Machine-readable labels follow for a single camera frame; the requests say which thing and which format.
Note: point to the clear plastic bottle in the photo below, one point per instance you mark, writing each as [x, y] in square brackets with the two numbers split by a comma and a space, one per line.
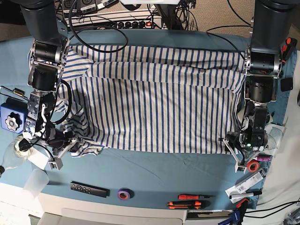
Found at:
[13, 156]

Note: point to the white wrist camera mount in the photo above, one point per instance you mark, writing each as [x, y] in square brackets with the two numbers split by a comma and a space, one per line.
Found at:
[56, 163]
[241, 162]

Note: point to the translucent plastic cup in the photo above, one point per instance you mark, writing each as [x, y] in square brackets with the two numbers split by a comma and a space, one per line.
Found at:
[36, 182]

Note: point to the blue black clamp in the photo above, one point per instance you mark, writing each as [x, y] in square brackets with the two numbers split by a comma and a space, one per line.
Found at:
[236, 217]

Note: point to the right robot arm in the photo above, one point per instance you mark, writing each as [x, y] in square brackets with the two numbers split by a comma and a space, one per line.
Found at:
[48, 58]

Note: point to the orange black clamp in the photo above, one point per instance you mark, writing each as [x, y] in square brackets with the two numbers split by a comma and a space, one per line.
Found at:
[288, 48]

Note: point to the black remote control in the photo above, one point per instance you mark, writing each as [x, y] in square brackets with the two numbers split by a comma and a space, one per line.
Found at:
[89, 189]

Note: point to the small black box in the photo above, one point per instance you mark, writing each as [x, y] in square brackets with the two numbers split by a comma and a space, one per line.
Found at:
[286, 84]

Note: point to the black marker pen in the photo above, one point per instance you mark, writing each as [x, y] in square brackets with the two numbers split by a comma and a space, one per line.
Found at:
[245, 195]

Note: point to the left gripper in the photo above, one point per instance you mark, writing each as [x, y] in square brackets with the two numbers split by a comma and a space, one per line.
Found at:
[246, 141]

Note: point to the orange utility knife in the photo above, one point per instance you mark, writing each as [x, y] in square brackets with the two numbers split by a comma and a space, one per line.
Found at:
[197, 205]

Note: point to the black power strip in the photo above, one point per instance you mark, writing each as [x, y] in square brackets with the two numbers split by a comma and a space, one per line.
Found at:
[130, 24]

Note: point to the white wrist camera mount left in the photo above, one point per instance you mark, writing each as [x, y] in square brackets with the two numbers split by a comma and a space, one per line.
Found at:
[241, 162]

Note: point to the leaf pattern card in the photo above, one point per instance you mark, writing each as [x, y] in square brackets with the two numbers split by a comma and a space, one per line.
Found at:
[275, 134]

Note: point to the purple tape roll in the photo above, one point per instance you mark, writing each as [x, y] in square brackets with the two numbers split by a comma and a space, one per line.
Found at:
[124, 194]

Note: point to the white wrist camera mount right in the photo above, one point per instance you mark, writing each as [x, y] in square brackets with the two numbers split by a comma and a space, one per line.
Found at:
[56, 163]

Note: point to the small purple tube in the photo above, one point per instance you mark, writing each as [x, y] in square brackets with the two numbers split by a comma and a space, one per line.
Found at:
[263, 158]

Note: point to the teal table cloth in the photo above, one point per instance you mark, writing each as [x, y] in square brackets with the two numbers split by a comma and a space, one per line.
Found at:
[155, 178]

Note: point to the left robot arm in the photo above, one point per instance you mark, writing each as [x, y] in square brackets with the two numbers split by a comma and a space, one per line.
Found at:
[269, 49]

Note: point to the blue box with knob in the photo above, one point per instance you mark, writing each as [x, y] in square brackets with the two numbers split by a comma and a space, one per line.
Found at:
[13, 115]

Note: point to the red screwdriver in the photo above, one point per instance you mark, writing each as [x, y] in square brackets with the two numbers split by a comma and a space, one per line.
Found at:
[193, 197]

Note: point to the blue white striped T-shirt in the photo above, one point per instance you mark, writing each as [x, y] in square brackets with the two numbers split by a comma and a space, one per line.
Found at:
[152, 99]

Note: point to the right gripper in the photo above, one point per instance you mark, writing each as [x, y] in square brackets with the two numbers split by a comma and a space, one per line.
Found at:
[57, 139]

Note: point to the orange tape roll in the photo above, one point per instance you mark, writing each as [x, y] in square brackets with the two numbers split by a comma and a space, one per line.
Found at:
[253, 166]

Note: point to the white packaged item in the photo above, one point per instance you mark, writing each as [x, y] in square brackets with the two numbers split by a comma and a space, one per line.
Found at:
[247, 183]

